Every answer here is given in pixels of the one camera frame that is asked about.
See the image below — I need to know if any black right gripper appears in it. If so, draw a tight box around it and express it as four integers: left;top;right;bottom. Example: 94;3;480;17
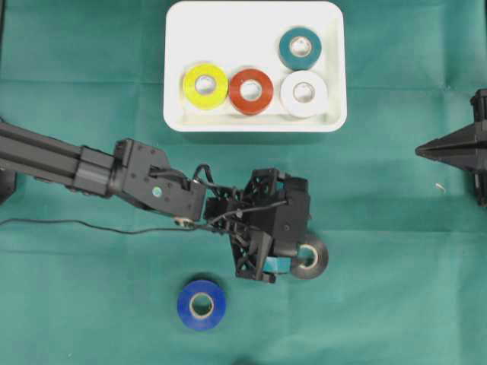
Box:
415;89;486;208

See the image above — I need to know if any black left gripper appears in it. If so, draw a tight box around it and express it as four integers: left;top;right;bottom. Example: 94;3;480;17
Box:
203;169;293;284

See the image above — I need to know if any black tape roll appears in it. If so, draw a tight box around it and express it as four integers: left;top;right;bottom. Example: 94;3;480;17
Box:
291;233;329;280

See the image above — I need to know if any red tape roll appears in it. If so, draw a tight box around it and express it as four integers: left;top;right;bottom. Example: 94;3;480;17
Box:
228;68;274;116

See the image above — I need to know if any white tape roll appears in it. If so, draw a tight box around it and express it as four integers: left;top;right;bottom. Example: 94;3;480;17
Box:
280;71;329;118

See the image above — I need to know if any yellow tape roll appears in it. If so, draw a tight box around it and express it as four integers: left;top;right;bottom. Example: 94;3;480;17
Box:
183;63;228;110

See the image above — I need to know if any green tape roll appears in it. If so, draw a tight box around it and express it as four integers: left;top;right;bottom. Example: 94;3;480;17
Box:
279;27;322;71

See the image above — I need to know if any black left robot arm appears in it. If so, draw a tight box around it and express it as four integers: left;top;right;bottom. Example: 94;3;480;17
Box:
1;122;294;283

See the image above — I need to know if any blue tape roll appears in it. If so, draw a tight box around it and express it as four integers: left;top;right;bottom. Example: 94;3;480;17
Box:
177;280;227;332

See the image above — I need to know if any white plastic case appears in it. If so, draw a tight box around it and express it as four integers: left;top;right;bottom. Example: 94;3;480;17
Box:
163;1;347;132

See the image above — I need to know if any small white scrap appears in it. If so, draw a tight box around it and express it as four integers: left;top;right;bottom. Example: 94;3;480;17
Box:
435;183;446;193

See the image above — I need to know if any green table cloth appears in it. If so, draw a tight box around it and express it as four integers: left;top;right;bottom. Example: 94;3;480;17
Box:
1;1;486;364

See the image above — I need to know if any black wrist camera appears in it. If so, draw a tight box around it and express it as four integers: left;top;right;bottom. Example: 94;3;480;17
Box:
245;170;310;258

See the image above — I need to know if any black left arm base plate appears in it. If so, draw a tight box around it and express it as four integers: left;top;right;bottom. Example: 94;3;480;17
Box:
0;168;17;205

